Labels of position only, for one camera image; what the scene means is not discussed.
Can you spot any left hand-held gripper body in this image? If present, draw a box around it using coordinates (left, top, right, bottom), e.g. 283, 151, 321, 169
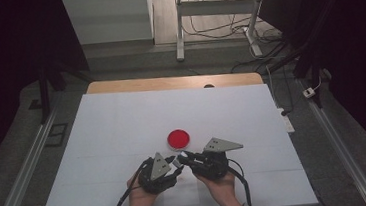
135, 150, 181, 197

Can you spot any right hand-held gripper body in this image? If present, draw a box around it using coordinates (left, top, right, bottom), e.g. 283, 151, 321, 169
188, 134, 247, 183

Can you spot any red round ink pad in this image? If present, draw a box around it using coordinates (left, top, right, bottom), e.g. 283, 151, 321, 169
165, 128, 192, 152

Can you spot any white paper sheet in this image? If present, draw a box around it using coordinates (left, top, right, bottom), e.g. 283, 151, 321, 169
160, 173, 201, 206

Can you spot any person's left hand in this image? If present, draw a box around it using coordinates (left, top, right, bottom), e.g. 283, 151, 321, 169
119, 174, 159, 206

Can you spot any person's right hand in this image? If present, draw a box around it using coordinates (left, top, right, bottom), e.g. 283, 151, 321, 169
194, 170, 244, 206

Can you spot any white table cover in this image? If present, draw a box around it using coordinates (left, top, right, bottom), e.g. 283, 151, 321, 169
28, 74, 319, 206

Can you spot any white power strip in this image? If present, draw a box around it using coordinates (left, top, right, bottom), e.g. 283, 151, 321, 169
276, 106, 296, 135

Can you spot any small white adapter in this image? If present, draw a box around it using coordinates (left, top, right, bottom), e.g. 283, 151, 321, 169
302, 86, 317, 99

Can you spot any black stand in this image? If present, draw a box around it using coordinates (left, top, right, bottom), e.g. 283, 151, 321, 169
262, 37, 326, 114
35, 57, 90, 124

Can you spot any white-framed desk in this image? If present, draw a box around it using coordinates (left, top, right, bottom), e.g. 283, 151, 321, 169
61, 0, 311, 74

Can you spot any white cabinet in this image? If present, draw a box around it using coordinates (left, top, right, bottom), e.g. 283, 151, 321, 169
61, 0, 156, 47

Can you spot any dark curtain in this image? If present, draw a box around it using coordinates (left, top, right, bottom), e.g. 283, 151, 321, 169
258, 0, 366, 183
0, 0, 98, 180

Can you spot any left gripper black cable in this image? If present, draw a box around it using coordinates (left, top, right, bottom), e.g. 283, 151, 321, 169
108, 157, 158, 206

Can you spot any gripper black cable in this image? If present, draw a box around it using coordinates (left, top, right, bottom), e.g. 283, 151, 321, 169
225, 157, 253, 206
108, 157, 158, 206

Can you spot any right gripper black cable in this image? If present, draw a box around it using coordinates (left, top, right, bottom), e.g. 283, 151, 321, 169
225, 157, 253, 206

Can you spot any tangle of black floor cables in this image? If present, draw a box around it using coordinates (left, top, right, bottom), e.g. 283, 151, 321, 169
180, 0, 291, 79

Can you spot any metal floor rail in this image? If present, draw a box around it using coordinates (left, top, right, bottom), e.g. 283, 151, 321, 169
0, 93, 73, 206
295, 72, 366, 206

